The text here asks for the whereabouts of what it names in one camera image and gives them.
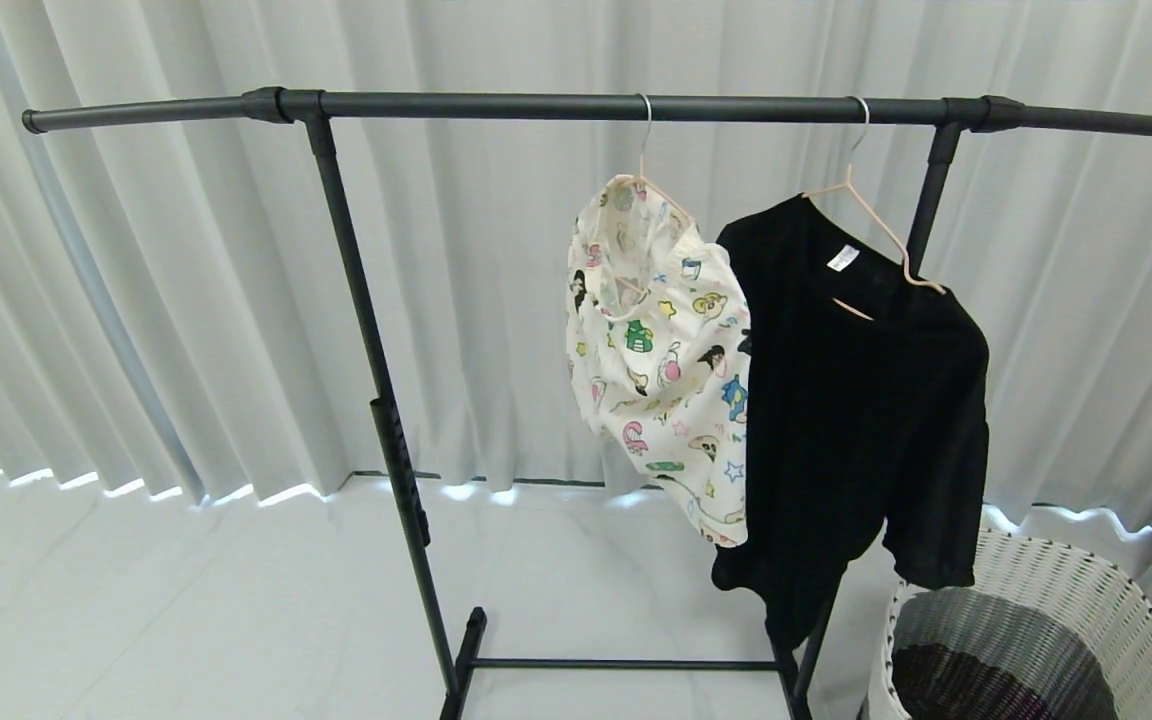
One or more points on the cream printed garment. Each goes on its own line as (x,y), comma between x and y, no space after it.
(656,380)

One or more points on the pink clothes hanger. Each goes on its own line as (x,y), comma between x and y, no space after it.
(644,130)
(876,215)

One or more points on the black garment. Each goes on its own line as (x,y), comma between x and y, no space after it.
(856,450)

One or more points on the black clothes rack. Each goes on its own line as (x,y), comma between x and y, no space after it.
(486,105)

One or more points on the white laundry basket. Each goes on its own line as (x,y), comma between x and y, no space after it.
(1056,580)

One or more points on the white curtain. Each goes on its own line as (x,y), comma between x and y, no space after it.
(186,300)

